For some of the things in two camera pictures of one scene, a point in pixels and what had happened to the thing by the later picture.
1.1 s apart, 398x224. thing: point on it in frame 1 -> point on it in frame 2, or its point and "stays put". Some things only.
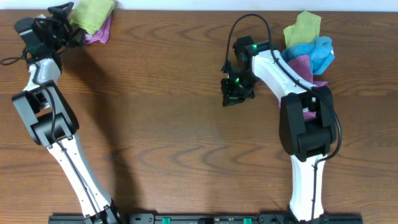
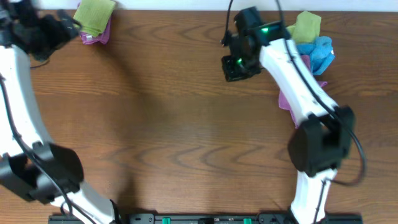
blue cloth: x=320 y=53 stays put
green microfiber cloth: x=91 y=15 stays put
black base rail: x=208 y=218 stays put
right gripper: x=236 y=92 -> x=234 y=70
